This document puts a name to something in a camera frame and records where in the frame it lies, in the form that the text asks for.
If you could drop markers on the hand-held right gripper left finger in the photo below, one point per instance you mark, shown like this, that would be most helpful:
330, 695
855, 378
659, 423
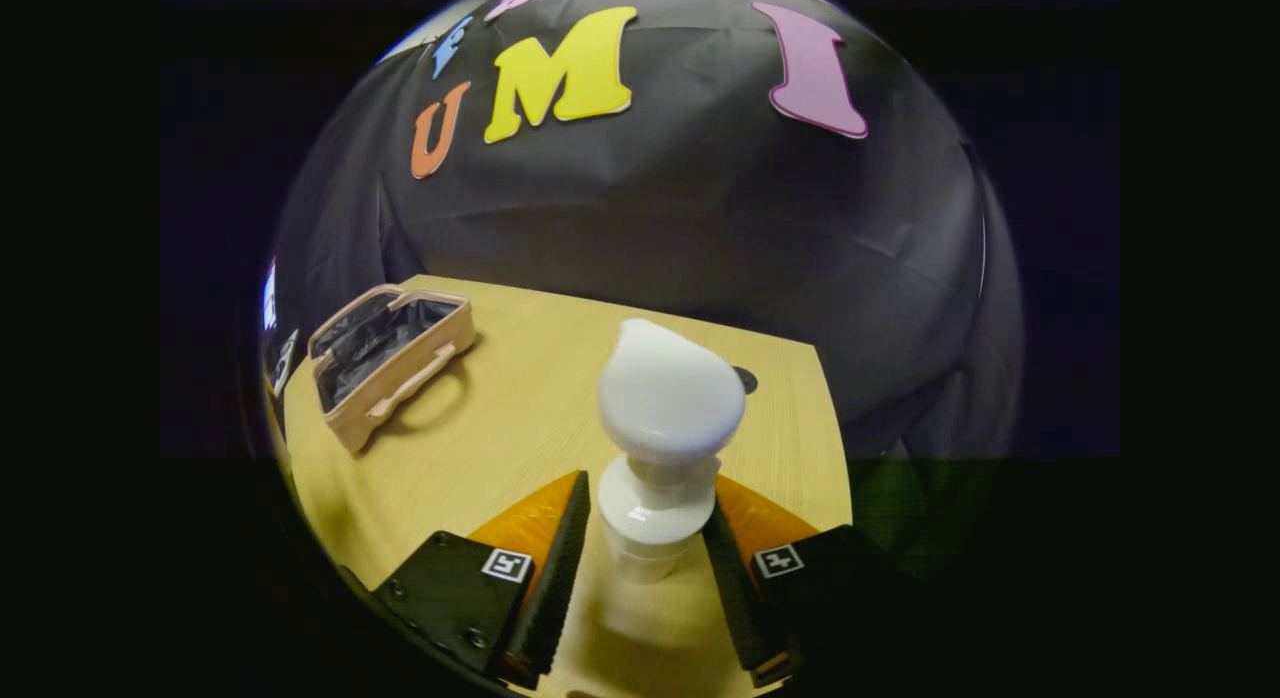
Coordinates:
555, 578

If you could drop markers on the black backdrop cloth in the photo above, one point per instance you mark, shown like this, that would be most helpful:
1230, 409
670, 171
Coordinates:
700, 228

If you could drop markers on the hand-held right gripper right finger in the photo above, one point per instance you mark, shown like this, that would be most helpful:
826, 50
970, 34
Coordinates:
730, 588

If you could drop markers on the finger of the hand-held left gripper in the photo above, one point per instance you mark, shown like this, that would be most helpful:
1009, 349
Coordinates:
284, 363

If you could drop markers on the computer monitor screen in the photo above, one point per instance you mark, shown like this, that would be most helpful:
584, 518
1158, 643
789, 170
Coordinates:
269, 296

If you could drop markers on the white pump bottle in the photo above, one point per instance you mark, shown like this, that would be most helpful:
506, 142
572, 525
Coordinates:
670, 398

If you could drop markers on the small pink suitcase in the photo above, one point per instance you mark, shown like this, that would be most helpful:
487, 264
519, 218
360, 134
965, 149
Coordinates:
400, 378

